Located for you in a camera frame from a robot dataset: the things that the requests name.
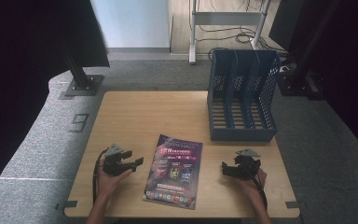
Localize blue plastic file rack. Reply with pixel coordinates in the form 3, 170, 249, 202
206, 49, 282, 143

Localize black floor cables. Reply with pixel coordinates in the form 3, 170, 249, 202
195, 0, 289, 62

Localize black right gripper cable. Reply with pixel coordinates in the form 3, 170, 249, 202
244, 163, 269, 210

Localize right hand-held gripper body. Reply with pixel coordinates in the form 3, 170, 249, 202
232, 148, 262, 181

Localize black post with base plate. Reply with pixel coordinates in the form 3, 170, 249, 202
62, 46, 105, 97

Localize person's right hand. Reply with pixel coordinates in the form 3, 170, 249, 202
234, 167, 268, 203

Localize dark curtain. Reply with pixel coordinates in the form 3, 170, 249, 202
268, 0, 358, 157

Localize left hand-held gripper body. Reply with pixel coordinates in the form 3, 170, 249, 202
102, 143, 135, 177

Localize person's left hand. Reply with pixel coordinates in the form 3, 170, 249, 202
97, 167, 134, 201

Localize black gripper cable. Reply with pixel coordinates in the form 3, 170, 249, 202
91, 147, 110, 205
244, 163, 269, 210

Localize white metal stand frame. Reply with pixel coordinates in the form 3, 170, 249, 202
188, 0, 273, 65

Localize black curtain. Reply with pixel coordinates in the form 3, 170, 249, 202
0, 0, 111, 207

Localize grey metal table bracket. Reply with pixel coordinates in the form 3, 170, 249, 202
54, 200, 79, 211

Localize purple cover book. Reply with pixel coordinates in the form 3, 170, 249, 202
142, 133, 204, 211

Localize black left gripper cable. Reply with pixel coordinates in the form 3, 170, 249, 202
91, 147, 110, 205

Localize black post with dark base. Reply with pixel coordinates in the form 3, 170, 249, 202
277, 0, 343, 98

